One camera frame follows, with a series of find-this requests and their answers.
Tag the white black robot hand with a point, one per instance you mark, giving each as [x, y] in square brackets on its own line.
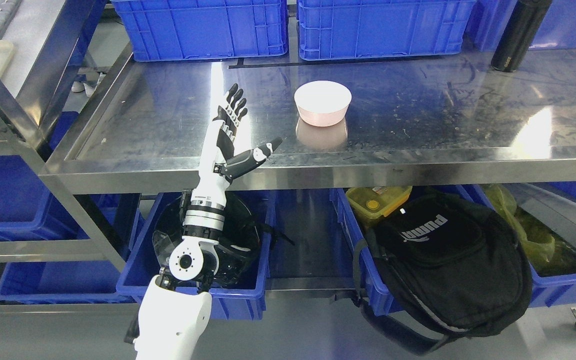
[219, 166]

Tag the blue crate left lower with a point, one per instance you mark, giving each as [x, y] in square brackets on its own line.
[28, 209]

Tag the black Puma backpack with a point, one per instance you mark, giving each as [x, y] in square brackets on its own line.
[455, 266]

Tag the stainless steel table frame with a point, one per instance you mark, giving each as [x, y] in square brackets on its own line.
[433, 120]

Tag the black motorcycle helmet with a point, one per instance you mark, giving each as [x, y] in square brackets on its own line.
[238, 235]

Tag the yellow food container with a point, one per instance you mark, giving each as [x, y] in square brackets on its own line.
[373, 204]

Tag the green plastic bag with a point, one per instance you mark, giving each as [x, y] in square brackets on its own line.
[536, 239]

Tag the steel shelf rack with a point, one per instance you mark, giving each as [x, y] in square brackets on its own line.
[51, 39]

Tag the blue bin holding helmet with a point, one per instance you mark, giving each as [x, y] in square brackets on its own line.
[243, 302]

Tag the pink plastic bowl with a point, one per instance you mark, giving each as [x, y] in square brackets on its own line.
[322, 103]

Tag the blue crate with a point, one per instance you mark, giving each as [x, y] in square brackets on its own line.
[488, 20]
[380, 29]
[28, 209]
[167, 30]

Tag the blue crate top left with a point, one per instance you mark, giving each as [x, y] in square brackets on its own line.
[167, 30]

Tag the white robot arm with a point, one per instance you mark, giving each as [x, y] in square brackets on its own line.
[176, 309]

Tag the blue crate top right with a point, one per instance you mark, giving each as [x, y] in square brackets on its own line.
[488, 20]

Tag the blue bin under backpack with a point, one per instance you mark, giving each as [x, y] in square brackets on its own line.
[374, 291]

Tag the black thermos bottle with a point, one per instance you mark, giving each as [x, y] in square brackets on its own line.
[520, 31]

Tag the blue crate top middle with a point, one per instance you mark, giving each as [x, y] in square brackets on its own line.
[380, 29]

